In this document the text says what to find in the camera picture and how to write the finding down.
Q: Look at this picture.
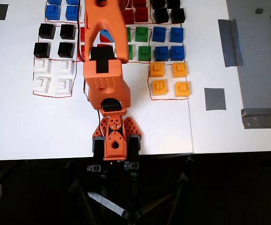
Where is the black brick block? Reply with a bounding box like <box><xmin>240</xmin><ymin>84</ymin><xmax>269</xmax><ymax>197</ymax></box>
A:
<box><xmin>38</xmin><ymin>23</ymin><xmax>56</xmax><ymax>40</ymax></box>
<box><xmin>151</xmin><ymin>0</ymin><xmax>166</xmax><ymax>9</ymax></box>
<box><xmin>167</xmin><ymin>0</ymin><xmax>182</xmax><ymax>9</ymax></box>
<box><xmin>59</xmin><ymin>23</ymin><xmax>76</xmax><ymax>40</ymax></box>
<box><xmin>33</xmin><ymin>42</ymin><xmax>51</xmax><ymax>59</ymax></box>
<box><xmin>57</xmin><ymin>41</ymin><xmax>75</xmax><ymax>59</ymax></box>
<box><xmin>170</xmin><ymin>8</ymin><xmax>186</xmax><ymax>24</ymax></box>
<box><xmin>154</xmin><ymin>8</ymin><xmax>170</xmax><ymax>24</ymax></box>

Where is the grey studded baseplate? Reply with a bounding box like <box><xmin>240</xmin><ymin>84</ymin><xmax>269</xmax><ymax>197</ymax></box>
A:
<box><xmin>226</xmin><ymin>0</ymin><xmax>271</xmax><ymax>110</ymax></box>

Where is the grey square tape marker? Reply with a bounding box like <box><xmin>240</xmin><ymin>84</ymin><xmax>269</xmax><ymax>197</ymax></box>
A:
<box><xmin>204</xmin><ymin>88</ymin><xmax>227</xmax><ymax>111</ymax></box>

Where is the white stacked brick block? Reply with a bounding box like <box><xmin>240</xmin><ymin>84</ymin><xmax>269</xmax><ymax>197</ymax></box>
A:
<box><xmin>34</xmin><ymin>59</ymin><xmax>51</xmax><ymax>75</ymax></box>
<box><xmin>57</xmin><ymin>60</ymin><xmax>74</xmax><ymax>77</ymax></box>
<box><xmin>55</xmin><ymin>78</ymin><xmax>73</xmax><ymax>95</ymax></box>
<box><xmin>32</xmin><ymin>76</ymin><xmax>51</xmax><ymax>93</ymax></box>

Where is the yellow stacked brick block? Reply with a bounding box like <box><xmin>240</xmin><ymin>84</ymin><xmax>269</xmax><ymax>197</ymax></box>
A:
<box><xmin>174</xmin><ymin>81</ymin><xmax>191</xmax><ymax>98</ymax></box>
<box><xmin>171</xmin><ymin>62</ymin><xmax>188</xmax><ymax>79</ymax></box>
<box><xmin>151</xmin><ymin>79</ymin><xmax>168</xmax><ymax>96</ymax></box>
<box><xmin>149</xmin><ymin>62</ymin><xmax>166</xmax><ymax>78</ymax></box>

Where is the orange robot arm base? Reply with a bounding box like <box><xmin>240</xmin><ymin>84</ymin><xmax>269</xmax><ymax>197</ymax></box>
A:
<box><xmin>92</xmin><ymin>113</ymin><xmax>142</xmax><ymax>162</ymax></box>

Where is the black grey table clamp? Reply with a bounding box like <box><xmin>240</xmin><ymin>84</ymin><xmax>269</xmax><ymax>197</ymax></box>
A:
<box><xmin>123</xmin><ymin>135</ymin><xmax>142</xmax><ymax>177</ymax></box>
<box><xmin>86</xmin><ymin>137</ymin><xmax>108</xmax><ymax>174</ymax></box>

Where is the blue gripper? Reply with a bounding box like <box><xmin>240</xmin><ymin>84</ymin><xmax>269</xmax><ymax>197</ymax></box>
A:
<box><xmin>99</xmin><ymin>29</ymin><xmax>116</xmax><ymax>44</ymax></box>

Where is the grey duct tape strip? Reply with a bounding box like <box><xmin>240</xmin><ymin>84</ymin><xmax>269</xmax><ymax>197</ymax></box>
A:
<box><xmin>241</xmin><ymin>108</ymin><xmax>271</xmax><ymax>129</ymax></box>
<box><xmin>218</xmin><ymin>19</ymin><xmax>244</xmax><ymax>68</ymax></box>

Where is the black camera tripod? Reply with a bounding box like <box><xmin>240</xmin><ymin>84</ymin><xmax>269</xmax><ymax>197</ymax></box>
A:
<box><xmin>68</xmin><ymin>156</ymin><xmax>194</xmax><ymax>225</ymax></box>

